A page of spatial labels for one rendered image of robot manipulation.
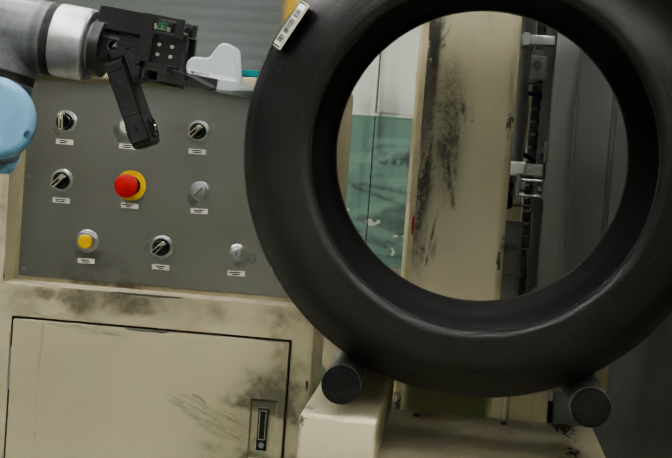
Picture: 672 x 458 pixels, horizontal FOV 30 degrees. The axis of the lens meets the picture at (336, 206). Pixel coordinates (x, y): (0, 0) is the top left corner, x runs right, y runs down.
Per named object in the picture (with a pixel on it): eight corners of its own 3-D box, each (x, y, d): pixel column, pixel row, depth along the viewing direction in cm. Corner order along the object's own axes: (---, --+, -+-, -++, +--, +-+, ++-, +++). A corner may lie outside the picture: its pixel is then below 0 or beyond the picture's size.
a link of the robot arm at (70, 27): (40, 73, 150) (66, 78, 160) (79, 81, 150) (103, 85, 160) (53, -1, 150) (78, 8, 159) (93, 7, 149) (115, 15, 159)
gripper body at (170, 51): (190, 21, 149) (93, 2, 150) (177, 92, 150) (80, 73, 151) (204, 27, 157) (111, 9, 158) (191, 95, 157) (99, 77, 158)
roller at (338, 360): (352, 320, 177) (383, 326, 176) (347, 352, 177) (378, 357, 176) (324, 362, 142) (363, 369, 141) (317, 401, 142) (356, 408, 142)
